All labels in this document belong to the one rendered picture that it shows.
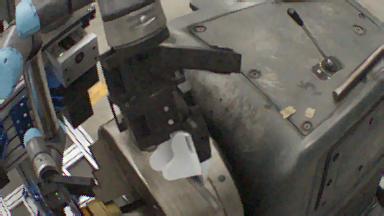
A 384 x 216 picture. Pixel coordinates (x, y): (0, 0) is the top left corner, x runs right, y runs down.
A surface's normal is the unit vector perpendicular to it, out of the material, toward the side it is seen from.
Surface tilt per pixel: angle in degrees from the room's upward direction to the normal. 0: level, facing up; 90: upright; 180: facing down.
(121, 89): 70
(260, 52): 0
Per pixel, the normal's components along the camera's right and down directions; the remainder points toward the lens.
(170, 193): 0.25, -0.21
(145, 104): 0.46, 0.25
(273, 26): -0.11, -0.72
